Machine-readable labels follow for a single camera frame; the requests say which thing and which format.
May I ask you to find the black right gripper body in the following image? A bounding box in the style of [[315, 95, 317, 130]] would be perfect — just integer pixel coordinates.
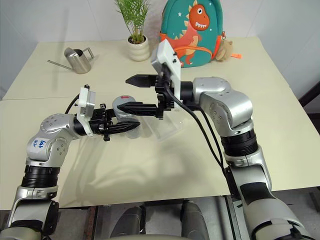
[[154, 71, 176, 120]]

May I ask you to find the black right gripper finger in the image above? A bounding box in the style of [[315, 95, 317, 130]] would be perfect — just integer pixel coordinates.
[[124, 73, 158, 89], [116, 102, 160, 117]]

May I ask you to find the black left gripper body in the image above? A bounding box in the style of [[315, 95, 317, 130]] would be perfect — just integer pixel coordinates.
[[88, 103, 116, 142]]

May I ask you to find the clear plastic jar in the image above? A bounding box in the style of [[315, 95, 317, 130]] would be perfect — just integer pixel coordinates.
[[115, 115, 142, 140]]

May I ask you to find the clear plastic box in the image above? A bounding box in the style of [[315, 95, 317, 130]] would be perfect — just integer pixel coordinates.
[[139, 108, 185, 144]]

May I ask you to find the white ribbed plant pot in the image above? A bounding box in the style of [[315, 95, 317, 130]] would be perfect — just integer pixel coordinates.
[[127, 34, 151, 62]]

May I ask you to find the steel watering can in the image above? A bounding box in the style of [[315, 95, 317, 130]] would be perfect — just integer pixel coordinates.
[[47, 46, 96, 75]]

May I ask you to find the green leafy plant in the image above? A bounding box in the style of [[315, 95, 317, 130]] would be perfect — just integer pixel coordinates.
[[113, 0, 151, 45]]

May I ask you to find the teal dinosaur backpack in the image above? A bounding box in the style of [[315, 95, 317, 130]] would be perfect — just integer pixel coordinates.
[[159, 0, 225, 69]]

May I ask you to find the dark rounded shape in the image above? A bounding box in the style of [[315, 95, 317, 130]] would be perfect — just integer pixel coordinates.
[[119, 205, 147, 236], [180, 199, 211, 240]]

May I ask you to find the dark brown furniture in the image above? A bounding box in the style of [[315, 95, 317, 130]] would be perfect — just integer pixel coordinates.
[[298, 79, 320, 153]]

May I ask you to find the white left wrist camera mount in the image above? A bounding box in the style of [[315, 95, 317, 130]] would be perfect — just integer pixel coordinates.
[[76, 84, 97, 138]]

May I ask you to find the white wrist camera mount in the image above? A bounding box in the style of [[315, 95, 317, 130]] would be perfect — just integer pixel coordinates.
[[150, 39, 182, 105], [76, 84, 97, 138]]

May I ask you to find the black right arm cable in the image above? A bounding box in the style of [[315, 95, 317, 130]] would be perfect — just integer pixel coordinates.
[[198, 107, 225, 165], [161, 71, 230, 174]]

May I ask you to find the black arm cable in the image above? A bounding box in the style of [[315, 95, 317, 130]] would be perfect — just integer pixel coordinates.
[[198, 107, 225, 165], [161, 71, 230, 174], [64, 94, 85, 116]]

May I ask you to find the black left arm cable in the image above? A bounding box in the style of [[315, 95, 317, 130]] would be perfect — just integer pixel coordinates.
[[64, 94, 85, 116]]

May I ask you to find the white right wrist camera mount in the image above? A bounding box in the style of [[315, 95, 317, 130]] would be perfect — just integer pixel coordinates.
[[150, 39, 182, 105]]

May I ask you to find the beige plush bear keychain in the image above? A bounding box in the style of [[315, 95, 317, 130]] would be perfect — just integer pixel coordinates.
[[215, 39, 235, 62]]

